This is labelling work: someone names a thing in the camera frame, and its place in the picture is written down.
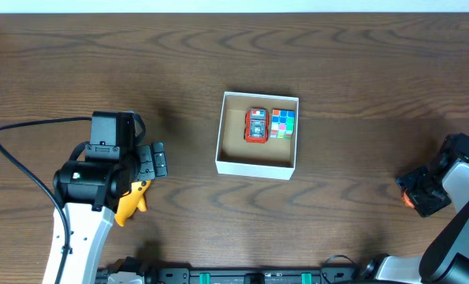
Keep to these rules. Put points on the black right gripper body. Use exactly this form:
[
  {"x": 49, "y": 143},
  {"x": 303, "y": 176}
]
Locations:
[{"x": 419, "y": 191}]

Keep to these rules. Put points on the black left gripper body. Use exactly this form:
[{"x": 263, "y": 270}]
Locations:
[{"x": 147, "y": 162}]

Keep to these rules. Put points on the orange ridged disc toy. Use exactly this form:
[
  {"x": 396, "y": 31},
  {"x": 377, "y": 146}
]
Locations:
[{"x": 407, "y": 201}]

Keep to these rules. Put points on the red toy car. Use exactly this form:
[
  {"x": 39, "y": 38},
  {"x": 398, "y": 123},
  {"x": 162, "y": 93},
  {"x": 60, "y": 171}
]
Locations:
[{"x": 256, "y": 125}]

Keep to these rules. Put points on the colourful puzzle cube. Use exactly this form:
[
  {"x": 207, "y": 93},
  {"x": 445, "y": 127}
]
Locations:
[{"x": 282, "y": 124}]

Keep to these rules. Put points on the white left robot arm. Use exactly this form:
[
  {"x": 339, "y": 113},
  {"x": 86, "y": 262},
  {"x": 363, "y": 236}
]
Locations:
[{"x": 93, "y": 196}]

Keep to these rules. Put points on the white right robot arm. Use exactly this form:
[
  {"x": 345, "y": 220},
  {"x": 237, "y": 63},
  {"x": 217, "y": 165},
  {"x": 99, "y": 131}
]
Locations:
[{"x": 446, "y": 260}]

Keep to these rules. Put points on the white cardboard box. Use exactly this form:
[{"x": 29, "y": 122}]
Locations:
[{"x": 274, "y": 159}]

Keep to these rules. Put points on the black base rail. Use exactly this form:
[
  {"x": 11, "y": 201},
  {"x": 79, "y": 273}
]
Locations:
[{"x": 336, "y": 269}]

